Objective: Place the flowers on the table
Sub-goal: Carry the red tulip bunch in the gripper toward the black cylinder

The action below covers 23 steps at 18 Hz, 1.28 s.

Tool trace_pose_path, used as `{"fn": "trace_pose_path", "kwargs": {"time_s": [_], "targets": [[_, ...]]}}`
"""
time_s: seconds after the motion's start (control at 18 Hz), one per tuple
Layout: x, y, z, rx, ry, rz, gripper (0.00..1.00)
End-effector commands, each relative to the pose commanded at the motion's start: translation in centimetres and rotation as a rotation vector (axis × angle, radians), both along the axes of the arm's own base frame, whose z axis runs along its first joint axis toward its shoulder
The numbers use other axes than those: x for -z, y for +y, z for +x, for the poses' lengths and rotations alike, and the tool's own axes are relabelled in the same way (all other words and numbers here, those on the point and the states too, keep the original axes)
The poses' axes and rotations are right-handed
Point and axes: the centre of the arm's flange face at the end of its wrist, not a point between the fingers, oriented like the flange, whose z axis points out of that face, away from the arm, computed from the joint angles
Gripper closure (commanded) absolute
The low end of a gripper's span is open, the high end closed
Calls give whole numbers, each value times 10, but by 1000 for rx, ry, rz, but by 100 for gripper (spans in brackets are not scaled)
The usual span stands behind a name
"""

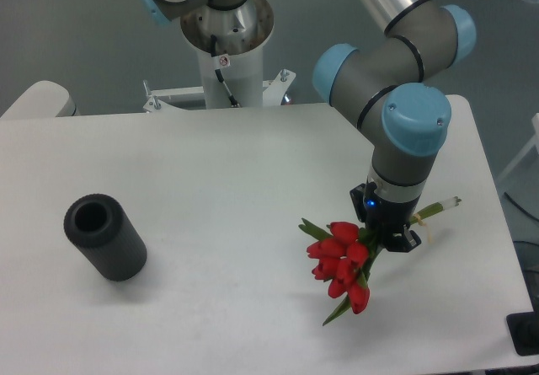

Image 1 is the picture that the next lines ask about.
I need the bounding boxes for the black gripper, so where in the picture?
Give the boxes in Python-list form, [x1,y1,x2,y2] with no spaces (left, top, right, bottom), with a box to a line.
[350,180,423,252]

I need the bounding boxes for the red tulip bouquet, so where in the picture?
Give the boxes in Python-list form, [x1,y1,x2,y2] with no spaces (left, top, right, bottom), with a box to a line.
[298,196,462,327]

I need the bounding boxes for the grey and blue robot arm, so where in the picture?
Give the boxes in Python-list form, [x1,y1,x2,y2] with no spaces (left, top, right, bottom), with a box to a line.
[142,0,477,252]

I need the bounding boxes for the black device at table edge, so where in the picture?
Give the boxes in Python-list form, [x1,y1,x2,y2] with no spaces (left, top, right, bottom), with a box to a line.
[506,312,538,356]

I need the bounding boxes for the black ribbed cylindrical vase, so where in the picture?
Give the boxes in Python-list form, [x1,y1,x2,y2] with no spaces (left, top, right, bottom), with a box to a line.
[63,194,147,281]

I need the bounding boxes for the white rounded chair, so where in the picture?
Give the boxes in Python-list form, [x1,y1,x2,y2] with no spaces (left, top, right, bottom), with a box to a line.
[1,80,80,121]

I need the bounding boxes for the black cable on floor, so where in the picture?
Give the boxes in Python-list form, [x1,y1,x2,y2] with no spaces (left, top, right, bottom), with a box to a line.
[504,191,539,217]

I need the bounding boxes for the white pedestal base frame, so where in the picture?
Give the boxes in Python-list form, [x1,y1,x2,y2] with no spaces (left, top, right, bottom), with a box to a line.
[142,68,296,113]

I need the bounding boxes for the white frame at right edge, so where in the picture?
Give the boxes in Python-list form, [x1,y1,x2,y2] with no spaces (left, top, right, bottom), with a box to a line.
[497,114,538,185]

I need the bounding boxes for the black cable on pedestal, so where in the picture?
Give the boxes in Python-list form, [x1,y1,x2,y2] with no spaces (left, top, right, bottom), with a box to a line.
[210,34,242,109]

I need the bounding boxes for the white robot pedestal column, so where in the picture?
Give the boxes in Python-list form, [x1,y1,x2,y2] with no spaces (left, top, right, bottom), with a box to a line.
[180,0,274,109]

